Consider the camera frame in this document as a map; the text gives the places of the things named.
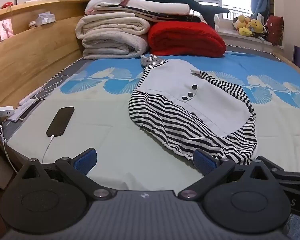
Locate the blue printed bed mat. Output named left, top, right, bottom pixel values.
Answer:
left=0, top=51, right=300, bottom=191

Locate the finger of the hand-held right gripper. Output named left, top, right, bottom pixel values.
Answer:
left=259, top=156, right=300, bottom=198

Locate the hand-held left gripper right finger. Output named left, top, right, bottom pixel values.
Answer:
left=177, top=149, right=269, bottom=201

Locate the cream folded blanket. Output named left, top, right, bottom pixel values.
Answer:
left=75, top=14, right=151, bottom=60

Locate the tissue pack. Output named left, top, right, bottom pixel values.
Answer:
left=35, top=12, right=56, bottom=26

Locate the striped and white small garment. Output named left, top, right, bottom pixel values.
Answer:
left=128, top=54, right=258, bottom=165

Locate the pink photo card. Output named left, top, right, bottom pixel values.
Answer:
left=0, top=19, right=14, bottom=42

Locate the white charging cable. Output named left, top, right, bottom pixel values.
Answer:
left=41, top=135, right=56, bottom=164

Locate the red folded blanket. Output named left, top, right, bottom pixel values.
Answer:
left=147, top=21, right=227, bottom=58

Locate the wooden headboard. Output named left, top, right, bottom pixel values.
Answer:
left=0, top=0, right=93, bottom=140

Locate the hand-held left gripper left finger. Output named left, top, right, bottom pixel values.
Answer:
left=20, top=148, right=113, bottom=201

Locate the dark starry folded cloth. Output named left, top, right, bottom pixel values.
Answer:
left=95, top=5, right=201, bottom=24

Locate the white earphone cable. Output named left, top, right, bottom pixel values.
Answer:
left=36, top=74, right=71, bottom=96

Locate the black smartphone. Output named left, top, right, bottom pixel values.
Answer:
left=45, top=107, right=75, bottom=138

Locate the dark red cushion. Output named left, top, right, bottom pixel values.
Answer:
left=266, top=15, right=284, bottom=47

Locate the white power strip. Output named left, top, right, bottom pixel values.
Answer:
left=0, top=106, right=15, bottom=117

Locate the white remote control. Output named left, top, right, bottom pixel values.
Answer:
left=18, top=94, right=41, bottom=106

